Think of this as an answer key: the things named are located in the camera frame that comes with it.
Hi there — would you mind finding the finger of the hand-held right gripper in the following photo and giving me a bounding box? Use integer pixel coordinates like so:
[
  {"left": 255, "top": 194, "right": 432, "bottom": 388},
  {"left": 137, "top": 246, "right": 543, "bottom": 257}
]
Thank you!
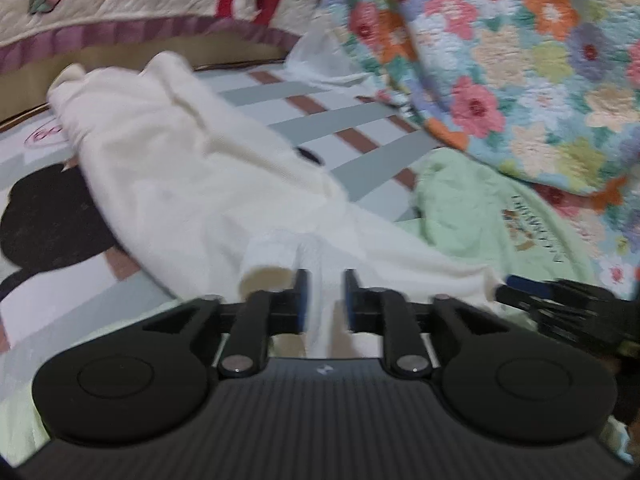
[
  {"left": 530, "top": 307, "right": 640, "bottom": 351},
  {"left": 495, "top": 274, "right": 626, "bottom": 311}
]

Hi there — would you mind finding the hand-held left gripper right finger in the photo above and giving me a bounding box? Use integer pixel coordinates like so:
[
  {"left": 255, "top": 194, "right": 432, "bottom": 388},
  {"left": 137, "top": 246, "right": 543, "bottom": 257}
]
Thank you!
[{"left": 344, "top": 269, "right": 513, "bottom": 378}]

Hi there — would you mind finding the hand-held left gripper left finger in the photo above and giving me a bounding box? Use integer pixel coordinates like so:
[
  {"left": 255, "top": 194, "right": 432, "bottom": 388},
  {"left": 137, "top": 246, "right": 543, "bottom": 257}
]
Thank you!
[{"left": 142, "top": 269, "right": 310, "bottom": 378}]

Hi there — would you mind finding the white ribbed shirt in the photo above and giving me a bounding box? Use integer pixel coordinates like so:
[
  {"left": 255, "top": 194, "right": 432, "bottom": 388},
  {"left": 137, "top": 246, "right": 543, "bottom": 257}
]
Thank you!
[{"left": 47, "top": 50, "right": 501, "bottom": 356}]

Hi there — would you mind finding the light green shirt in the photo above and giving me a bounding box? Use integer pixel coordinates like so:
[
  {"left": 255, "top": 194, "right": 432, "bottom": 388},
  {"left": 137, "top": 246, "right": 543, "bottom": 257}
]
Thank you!
[{"left": 400, "top": 147, "right": 601, "bottom": 291}]

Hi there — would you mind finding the checked floor mat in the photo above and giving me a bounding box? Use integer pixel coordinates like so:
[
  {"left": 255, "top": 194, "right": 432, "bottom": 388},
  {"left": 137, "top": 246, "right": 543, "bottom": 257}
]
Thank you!
[{"left": 0, "top": 67, "right": 426, "bottom": 461}]

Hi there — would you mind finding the floral quilt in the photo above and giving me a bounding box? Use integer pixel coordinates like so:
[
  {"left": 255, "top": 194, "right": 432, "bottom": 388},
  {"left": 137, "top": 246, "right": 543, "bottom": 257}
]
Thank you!
[{"left": 312, "top": 0, "right": 640, "bottom": 301}]

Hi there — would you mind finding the thin white cloth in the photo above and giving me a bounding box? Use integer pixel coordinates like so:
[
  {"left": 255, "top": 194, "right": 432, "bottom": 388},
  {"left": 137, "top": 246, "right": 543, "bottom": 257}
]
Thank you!
[{"left": 285, "top": 27, "right": 373, "bottom": 88}]

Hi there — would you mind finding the beige bed base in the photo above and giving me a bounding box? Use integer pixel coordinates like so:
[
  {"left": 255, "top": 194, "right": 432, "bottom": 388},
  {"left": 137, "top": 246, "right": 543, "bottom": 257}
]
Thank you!
[{"left": 0, "top": 27, "right": 293, "bottom": 128}]

